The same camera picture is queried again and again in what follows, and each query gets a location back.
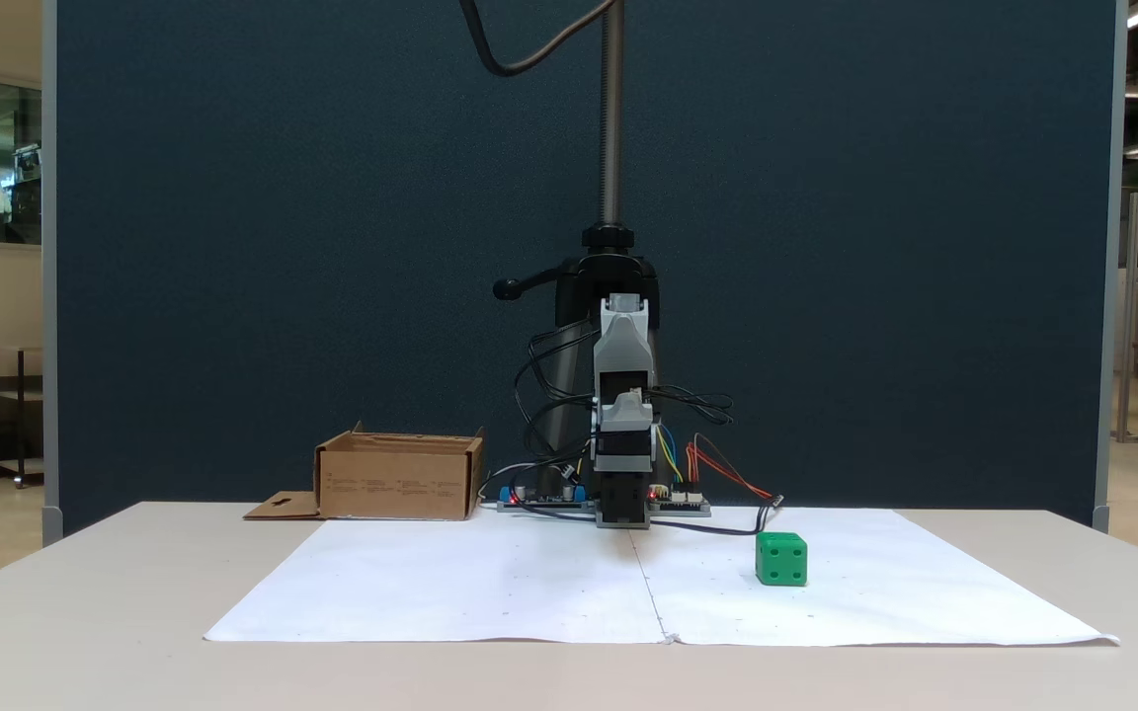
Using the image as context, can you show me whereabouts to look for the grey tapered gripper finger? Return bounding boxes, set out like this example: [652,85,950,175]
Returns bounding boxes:
[597,388,655,434]

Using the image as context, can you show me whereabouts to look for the green dice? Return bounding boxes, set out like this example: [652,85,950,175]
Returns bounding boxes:
[755,531,809,588]

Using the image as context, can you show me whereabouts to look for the circuit board with red LED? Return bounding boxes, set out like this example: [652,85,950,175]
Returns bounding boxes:
[648,482,712,517]

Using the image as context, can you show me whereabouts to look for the blue circuit board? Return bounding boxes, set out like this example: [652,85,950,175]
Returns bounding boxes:
[496,482,592,514]

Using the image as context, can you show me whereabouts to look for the white paper sheet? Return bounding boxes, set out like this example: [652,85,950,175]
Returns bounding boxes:
[203,507,1121,649]

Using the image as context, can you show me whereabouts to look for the brown cardboard box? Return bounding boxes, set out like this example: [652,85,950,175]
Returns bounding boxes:
[243,423,487,522]

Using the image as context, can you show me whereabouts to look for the dark blue partition panel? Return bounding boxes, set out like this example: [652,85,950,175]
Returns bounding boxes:
[41,0,1129,540]

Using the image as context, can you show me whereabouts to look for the black shelf cart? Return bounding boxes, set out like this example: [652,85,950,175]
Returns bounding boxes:
[0,345,44,489]

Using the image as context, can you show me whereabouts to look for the framed window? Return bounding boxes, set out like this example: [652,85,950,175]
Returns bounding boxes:
[0,66,43,257]

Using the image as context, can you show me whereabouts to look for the yellow wire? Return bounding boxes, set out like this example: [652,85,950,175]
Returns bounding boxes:
[660,425,687,486]

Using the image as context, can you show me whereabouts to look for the black gripper motor cable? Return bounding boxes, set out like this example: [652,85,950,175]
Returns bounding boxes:
[648,385,734,427]

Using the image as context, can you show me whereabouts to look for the orange wires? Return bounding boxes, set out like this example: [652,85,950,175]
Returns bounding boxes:
[686,433,777,503]

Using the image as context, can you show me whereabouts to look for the black elbow motor cable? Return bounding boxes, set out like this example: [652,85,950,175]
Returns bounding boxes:
[514,330,598,463]

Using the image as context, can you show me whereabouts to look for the black power cable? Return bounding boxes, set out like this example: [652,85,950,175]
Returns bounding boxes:
[648,496,785,538]

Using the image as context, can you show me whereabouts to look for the black camera stand with pole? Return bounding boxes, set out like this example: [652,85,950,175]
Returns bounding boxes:
[492,0,665,487]

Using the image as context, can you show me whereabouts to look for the black camera cable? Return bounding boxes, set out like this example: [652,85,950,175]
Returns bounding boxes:
[459,0,619,78]

